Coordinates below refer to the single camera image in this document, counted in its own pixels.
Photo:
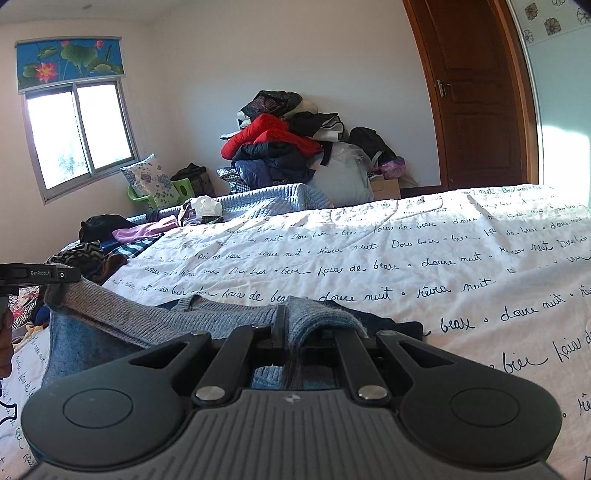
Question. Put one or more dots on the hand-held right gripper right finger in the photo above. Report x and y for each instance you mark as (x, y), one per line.
(323, 339)

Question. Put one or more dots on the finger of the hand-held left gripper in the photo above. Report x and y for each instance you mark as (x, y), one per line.
(56, 291)

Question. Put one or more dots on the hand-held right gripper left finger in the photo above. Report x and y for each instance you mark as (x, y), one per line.
(280, 332)

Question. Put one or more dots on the dark navy garment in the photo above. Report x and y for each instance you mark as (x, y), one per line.
(392, 327)

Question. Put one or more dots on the grey blue knit sweater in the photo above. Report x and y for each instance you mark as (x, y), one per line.
(152, 318)

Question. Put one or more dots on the person's left hand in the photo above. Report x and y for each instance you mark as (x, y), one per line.
(4, 346)

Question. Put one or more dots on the zebra floral printed cloth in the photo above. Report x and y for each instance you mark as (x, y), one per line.
(25, 304)

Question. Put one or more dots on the chevron striped garment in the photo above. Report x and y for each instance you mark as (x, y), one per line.
(78, 256)

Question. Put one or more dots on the brown garment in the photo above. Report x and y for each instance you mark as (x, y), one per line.
(108, 267)

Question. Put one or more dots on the blue plaid garment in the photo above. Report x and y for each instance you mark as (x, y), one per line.
(129, 248)

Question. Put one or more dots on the purple garment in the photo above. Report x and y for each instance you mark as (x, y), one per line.
(143, 230)

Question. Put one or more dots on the blue quilted bedspread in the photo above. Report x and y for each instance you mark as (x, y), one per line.
(258, 198)

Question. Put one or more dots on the floral pillow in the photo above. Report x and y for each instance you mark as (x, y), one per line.
(150, 182)

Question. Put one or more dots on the white crumpled cloth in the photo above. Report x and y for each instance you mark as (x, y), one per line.
(203, 207)

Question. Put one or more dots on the sliding glass window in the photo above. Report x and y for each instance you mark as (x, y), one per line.
(81, 134)

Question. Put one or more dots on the plaid cloth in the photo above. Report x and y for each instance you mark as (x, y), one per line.
(233, 180)

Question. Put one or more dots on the cardboard box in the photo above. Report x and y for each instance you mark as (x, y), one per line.
(385, 189)

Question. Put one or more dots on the grey plastic bag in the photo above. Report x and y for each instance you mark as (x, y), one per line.
(344, 175)

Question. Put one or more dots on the green plastic chair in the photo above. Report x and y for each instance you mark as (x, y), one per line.
(184, 187)

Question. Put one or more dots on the navy puffer jacket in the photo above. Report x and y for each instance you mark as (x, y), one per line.
(272, 164)

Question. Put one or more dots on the dark bag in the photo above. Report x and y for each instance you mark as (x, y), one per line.
(196, 177)

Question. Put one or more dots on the purple plastic bag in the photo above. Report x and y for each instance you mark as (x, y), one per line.
(392, 167)

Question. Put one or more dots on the red puffer jacket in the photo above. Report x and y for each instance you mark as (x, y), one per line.
(268, 136)

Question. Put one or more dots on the black backpack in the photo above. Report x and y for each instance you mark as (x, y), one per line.
(371, 141)

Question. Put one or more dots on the black and white garment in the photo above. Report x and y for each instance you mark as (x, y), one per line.
(323, 124)

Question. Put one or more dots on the lotus printed window valance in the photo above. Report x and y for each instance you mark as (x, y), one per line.
(69, 62)

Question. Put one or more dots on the black jacket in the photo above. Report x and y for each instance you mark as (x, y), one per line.
(272, 101)

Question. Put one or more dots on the brown wooden door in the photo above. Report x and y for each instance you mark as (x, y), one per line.
(475, 92)

